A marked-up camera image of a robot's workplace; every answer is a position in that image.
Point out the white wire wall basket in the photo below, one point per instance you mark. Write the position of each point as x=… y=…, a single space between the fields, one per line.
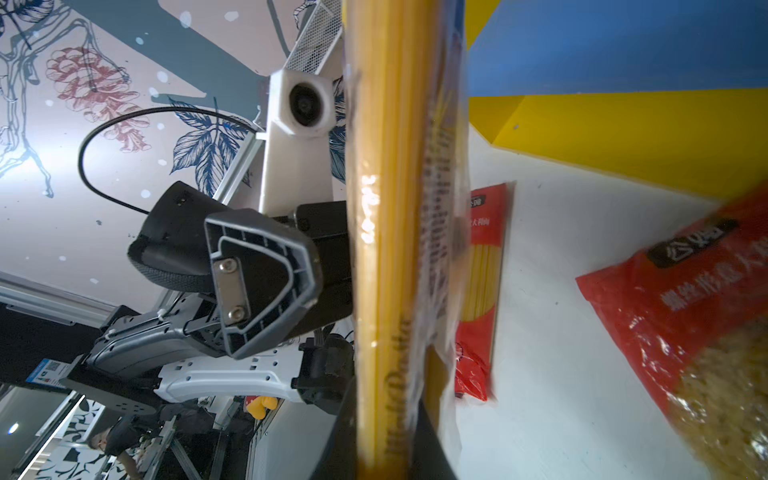
x=320 y=28

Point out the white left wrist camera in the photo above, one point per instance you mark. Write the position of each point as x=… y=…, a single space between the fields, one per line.
x=297 y=164

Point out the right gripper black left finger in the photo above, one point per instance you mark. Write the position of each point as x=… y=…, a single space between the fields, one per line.
x=338 y=460

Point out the red fusilli bag left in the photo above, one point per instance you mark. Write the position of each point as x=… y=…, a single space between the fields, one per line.
x=690 y=316

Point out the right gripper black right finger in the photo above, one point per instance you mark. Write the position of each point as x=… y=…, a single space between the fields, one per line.
x=429 y=461

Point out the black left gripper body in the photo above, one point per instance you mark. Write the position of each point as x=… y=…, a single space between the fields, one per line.
x=171 y=251

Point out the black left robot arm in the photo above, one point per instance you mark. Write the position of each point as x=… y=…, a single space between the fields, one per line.
x=142 y=361

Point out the red spaghetti pack inner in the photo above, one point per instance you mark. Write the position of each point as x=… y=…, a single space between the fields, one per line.
x=476 y=330

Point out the yellow wooden shelf unit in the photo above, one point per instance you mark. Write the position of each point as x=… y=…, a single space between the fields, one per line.
x=672 y=93

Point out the dark blue spaghetti pack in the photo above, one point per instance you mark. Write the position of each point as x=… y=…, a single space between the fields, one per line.
x=408 y=205

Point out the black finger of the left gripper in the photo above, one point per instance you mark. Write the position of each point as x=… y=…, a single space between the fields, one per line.
x=266 y=275

